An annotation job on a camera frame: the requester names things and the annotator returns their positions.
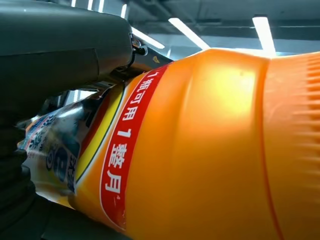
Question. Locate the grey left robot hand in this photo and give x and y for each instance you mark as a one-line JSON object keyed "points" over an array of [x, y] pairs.
{"points": [[55, 49]]}

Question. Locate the orange bottle with label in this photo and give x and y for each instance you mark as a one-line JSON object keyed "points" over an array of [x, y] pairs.
{"points": [[200, 149]]}

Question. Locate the ceiling light strip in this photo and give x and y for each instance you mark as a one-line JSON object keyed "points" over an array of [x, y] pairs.
{"points": [[189, 33], [101, 5], [263, 34], [124, 10], [147, 38]]}

